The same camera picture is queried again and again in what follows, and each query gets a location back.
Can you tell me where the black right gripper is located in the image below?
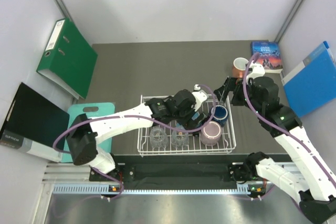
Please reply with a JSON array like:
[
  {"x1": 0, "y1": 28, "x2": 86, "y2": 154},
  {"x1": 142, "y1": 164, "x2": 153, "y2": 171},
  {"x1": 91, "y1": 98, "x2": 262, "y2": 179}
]
[{"x1": 214, "y1": 76, "x2": 263, "y2": 115}]

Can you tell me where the light blue dotted mug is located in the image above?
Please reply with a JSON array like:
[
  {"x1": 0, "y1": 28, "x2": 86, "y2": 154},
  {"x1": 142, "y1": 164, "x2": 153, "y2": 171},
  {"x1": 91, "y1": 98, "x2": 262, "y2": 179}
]
[{"x1": 192, "y1": 112, "x2": 204, "y2": 127}]

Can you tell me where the lilac ceramic mug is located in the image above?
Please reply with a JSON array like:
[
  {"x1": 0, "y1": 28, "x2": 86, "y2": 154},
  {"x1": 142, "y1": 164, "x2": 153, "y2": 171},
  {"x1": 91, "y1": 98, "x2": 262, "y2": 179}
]
[{"x1": 193, "y1": 121, "x2": 222, "y2": 146}]

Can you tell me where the orange ceramic mug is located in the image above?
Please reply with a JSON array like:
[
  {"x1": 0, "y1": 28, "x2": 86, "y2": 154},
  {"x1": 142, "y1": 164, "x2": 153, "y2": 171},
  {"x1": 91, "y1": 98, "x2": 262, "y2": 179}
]
[{"x1": 232, "y1": 57, "x2": 248, "y2": 78}]

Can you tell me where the dark blue ceramic mug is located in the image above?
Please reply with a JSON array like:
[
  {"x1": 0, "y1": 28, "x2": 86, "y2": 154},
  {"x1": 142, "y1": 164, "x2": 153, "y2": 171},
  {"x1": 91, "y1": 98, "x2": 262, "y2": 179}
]
[{"x1": 208, "y1": 104, "x2": 229, "y2": 127}]

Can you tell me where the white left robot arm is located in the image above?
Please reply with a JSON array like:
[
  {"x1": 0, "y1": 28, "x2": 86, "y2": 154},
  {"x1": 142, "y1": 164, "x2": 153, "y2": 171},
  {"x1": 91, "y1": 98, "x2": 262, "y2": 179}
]
[{"x1": 66, "y1": 89, "x2": 208, "y2": 180}]

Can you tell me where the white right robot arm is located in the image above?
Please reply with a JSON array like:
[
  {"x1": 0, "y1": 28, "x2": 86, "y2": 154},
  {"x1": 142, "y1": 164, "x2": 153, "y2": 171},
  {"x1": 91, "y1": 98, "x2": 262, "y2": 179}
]
[{"x1": 214, "y1": 77, "x2": 335, "y2": 223}]

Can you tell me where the clear glass right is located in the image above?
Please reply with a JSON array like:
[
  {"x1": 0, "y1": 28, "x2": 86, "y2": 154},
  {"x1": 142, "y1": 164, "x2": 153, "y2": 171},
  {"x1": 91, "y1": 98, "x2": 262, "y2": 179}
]
[{"x1": 171, "y1": 131, "x2": 190, "y2": 149}]

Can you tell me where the clear glass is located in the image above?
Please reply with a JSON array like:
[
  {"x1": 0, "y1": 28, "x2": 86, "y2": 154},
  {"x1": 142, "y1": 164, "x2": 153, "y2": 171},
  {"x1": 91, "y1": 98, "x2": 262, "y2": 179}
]
[
  {"x1": 171, "y1": 131, "x2": 190, "y2": 149},
  {"x1": 150, "y1": 127, "x2": 169, "y2": 148}
]

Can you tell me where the clear glass left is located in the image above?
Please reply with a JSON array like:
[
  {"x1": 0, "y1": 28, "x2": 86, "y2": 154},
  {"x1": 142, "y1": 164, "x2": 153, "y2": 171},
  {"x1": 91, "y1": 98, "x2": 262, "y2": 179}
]
[{"x1": 150, "y1": 127, "x2": 169, "y2": 148}]

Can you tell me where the Jane Eyre paperback book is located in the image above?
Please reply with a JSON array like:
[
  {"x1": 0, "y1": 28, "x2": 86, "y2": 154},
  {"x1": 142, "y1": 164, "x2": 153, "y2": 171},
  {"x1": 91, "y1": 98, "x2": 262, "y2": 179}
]
[{"x1": 250, "y1": 41, "x2": 283, "y2": 73}]

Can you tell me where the blue folder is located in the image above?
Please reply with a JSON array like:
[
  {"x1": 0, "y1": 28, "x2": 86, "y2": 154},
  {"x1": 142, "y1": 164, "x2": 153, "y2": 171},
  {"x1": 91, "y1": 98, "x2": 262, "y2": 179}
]
[{"x1": 281, "y1": 41, "x2": 335, "y2": 118}]

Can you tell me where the teal cutting board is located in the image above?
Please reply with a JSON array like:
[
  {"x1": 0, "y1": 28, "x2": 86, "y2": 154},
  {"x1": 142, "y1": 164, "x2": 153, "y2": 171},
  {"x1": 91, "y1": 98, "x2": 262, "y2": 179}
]
[{"x1": 61, "y1": 102, "x2": 115, "y2": 163}]

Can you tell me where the green lever arch binder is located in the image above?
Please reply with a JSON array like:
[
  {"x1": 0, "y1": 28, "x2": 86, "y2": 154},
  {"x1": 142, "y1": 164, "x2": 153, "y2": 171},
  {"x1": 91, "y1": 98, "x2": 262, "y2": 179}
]
[{"x1": 36, "y1": 18, "x2": 98, "y2": 99}]

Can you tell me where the black clip file folder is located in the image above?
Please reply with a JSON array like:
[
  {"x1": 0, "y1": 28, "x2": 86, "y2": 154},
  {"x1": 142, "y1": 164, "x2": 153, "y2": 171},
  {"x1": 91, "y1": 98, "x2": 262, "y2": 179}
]
[{"x1": 1, "y1": 83, "x2": 69, "y2": 163}]

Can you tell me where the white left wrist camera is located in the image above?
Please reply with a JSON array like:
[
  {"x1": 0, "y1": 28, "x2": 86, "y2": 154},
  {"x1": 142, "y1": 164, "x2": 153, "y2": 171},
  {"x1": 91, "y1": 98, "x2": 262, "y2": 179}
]
[{"x1": 192, "y1": 84, "x2": 208, "y2": 111}]

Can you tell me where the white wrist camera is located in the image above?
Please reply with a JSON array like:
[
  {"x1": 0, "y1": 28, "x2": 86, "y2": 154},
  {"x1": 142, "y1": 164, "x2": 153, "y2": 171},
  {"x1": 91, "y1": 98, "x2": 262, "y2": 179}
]
[
  {"x1": 246, "y1": 62, "x2": 265, "y2": 81},
  {"x1": 192, "y1": 84, "x2": 208, "y2": 111}
]

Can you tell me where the white wire dish rack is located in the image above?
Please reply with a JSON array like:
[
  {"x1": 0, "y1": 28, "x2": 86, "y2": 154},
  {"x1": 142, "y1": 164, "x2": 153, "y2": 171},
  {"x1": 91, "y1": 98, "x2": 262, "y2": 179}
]
[{"x1": 137, "y1": 93, "x2": 237, "y2": 157}]

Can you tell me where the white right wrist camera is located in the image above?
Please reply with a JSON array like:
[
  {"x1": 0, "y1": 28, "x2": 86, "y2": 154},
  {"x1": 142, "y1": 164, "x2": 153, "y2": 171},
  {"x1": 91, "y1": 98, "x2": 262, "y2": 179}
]
[{"x1": 246, "y1": 62, "x2": 265, "y2": 81}]

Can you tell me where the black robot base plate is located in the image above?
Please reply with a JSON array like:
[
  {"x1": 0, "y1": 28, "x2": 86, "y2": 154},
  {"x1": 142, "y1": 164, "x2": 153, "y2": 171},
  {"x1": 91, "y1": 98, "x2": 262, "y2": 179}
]
[{"x1": 89, "y1": 152, "x2": 292, "y2": 186}]

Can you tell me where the white slotted cable duct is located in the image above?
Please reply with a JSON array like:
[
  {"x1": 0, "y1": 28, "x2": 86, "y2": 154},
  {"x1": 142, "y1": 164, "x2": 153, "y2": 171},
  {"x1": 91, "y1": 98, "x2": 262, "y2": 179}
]
[{"x1": 52, "y1": 184, "x2": 266, "y2": 195}]

